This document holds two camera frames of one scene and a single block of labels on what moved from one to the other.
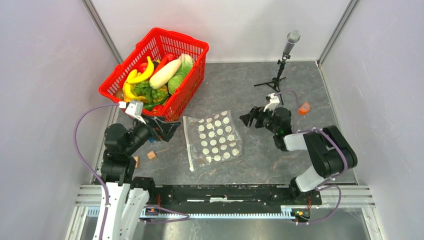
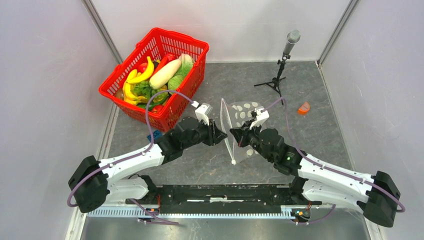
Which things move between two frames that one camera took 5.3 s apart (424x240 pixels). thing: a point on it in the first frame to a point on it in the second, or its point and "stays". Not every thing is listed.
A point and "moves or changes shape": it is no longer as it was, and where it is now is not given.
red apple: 157,109 stays
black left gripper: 165,130 to 214,135
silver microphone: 293,37 stays
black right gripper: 256,113 to 241,135
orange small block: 303,109 stays
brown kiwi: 120,94 stays
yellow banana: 147,73 stays
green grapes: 158,95 stays
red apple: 142,67 stays
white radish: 161,77 stays
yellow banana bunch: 127,92 to 150,71
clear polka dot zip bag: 211,138 moves or changes shape
